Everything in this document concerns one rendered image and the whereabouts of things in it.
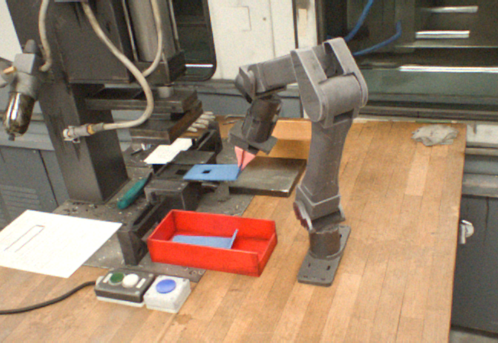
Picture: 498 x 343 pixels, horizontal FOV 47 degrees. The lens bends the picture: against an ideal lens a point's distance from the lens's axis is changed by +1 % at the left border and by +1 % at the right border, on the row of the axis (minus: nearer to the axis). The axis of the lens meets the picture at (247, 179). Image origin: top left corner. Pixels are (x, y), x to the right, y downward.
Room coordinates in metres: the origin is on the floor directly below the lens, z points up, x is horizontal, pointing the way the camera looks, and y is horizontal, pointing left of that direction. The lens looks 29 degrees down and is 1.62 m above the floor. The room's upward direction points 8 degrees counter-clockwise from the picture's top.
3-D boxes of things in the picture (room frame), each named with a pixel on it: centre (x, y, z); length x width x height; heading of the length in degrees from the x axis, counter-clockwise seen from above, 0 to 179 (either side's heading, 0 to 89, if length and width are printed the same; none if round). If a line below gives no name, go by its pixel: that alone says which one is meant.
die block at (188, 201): (1.25, 0.16, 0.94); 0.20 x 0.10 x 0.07; 156
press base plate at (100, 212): (1.31, 0.22, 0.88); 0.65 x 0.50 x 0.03; 156
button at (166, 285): (0.87, 0.18, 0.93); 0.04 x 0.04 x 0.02
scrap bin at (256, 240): (1.00, 0.09, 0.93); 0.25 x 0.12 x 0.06; 66
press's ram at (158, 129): (1.27, 0.23, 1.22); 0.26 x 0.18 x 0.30; 66
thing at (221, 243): (1.02, 0.12, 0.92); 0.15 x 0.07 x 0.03; 73
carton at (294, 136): (1.43, -0.14, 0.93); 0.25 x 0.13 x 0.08; 66
